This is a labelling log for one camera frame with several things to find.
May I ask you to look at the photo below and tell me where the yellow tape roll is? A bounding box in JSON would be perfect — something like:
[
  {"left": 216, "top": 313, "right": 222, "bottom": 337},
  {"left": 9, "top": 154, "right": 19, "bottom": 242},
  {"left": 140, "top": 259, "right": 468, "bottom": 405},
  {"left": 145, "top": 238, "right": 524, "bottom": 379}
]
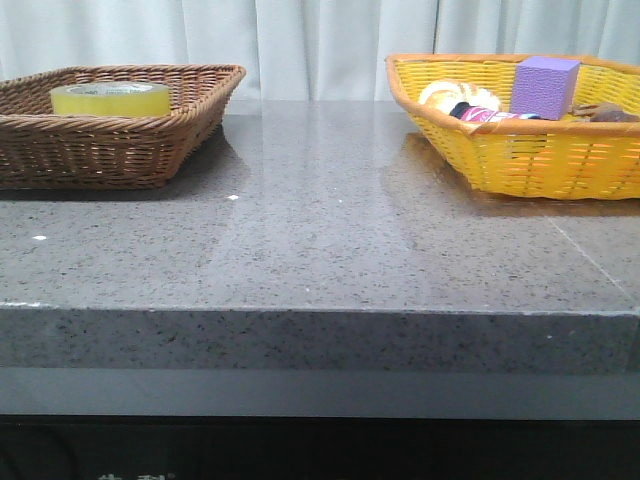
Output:
[{"left": 50, "top": 81, "right": 171, "bottom": 118}]

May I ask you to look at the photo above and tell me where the pink black small package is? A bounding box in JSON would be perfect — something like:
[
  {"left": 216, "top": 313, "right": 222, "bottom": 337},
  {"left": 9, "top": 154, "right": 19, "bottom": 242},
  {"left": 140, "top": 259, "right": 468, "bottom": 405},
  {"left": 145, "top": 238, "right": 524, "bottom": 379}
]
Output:
[{"left": 449, "top": 102, "right": 541, "bottom": 123}]

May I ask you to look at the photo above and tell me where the purple foam block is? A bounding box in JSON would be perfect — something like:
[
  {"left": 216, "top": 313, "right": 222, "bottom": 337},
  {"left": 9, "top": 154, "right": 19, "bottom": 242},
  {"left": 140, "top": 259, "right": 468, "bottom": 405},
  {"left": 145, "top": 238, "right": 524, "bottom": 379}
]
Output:
[{"left": 510, "top": 56, "right": 581, "bottom": 120}]

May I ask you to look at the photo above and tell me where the brown wicker basket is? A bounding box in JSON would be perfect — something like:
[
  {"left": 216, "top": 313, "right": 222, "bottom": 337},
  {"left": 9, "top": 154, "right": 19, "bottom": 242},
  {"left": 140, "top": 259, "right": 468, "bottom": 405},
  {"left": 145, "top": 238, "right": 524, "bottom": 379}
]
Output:
[{"left": 1, "top": 64, "right": 246, "bottom": 190}]

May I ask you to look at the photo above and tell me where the beige bread roll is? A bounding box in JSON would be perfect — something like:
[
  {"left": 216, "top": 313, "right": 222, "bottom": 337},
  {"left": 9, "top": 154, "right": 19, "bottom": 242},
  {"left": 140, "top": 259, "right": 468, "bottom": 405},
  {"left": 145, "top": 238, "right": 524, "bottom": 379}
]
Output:
[{"left": 418, "top": 79, "right": 502, "bottom": 113}]

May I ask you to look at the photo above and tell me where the brown object in basket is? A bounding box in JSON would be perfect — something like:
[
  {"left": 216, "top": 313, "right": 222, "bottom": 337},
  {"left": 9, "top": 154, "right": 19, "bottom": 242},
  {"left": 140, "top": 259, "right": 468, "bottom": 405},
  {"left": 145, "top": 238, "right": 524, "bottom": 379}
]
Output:
[{"left": 571, "top": 102, "right": 639, "bottom": 122}]

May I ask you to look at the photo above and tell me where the yellow woven basket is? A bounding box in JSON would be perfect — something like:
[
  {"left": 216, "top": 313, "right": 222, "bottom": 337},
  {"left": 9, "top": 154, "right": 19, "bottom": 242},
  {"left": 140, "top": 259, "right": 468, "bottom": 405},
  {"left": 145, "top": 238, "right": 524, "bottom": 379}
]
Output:
[{"left": 386, "top": 53, "right": 639, "bottom": 200}]

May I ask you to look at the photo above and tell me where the white curtain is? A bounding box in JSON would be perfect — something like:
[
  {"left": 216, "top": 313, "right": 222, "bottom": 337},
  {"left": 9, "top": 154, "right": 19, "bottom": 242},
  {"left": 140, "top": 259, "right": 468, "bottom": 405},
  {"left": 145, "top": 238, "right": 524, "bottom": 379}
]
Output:
[{"left": 1, "top": 1, "right": 639, "bottom": 101}]

